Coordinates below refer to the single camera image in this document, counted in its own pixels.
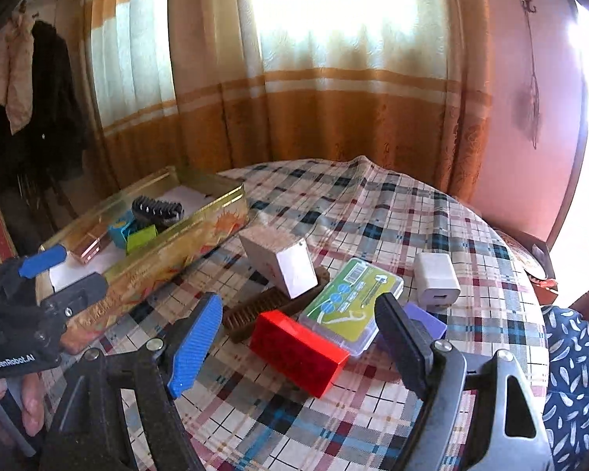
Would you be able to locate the teal toy brick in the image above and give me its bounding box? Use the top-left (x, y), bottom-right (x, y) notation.
top-left (107, 210), bottom-right (145, 250)

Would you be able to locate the lime green block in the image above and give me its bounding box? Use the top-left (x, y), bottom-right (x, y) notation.
top-left (126, 225), bottom-right (158, 255)

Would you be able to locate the purple small box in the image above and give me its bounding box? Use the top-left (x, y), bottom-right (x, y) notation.
top-left (402, 302), bottom-right (447, 340)

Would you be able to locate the brown wooden comb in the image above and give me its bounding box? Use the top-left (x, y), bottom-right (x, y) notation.
top-left (222, 266), bottom-right (330, 343)

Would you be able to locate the red toy brick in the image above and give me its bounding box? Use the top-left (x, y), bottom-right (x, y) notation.
top-left (250, 310), bottom-right (350, 398)

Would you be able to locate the white cardboard box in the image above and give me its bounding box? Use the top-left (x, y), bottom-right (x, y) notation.
top-left (239, 225), bottom-right (319, 299)

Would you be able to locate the person's left hand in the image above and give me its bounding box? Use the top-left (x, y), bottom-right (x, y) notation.
top-left (0, 373), bottom-right (44, 437)

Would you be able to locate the brown transparent small box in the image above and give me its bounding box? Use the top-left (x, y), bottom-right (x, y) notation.
top-left (70, 222), bottom-right (112, 265)

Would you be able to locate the blue leaf pattern cushion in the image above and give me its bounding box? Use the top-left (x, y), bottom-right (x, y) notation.
top-left (541, 305), bottom-right (589, 470)

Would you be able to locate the gold metal tin tray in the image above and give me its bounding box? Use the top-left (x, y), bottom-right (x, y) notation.
top-left (36, 166), bottom-right (249, 354)

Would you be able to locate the dark hanging coat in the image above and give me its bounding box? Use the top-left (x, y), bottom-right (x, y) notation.
top-left (0, 20), bottom-right (87, 192)

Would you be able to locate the black hair claw clip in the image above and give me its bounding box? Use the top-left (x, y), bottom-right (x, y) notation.
top-left (132, 196), bottom-right (185, 228)

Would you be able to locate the plaid tablecloth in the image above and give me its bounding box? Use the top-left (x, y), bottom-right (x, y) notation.
top-left (43, 155), bottom-right (551, 471)

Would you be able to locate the white charger adapter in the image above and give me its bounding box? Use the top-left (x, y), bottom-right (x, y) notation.
top-left (414, 252), bottom-right (461, 309)

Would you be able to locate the beige hanging jacket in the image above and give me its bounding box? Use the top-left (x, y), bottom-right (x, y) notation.
top-left (0, 11), bottom-right (35, 135)

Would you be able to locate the green floss pick case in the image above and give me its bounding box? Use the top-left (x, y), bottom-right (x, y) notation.
top-left (298, 257), bottom-right (404, 358)

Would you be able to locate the orange and cream curtain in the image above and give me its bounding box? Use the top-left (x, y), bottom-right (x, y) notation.
top-left (79, 0), bottom-right (492, 201)

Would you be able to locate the wall hook with tassel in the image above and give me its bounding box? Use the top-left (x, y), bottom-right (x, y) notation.
top-left (520, 0), bottom-right (540, 150)

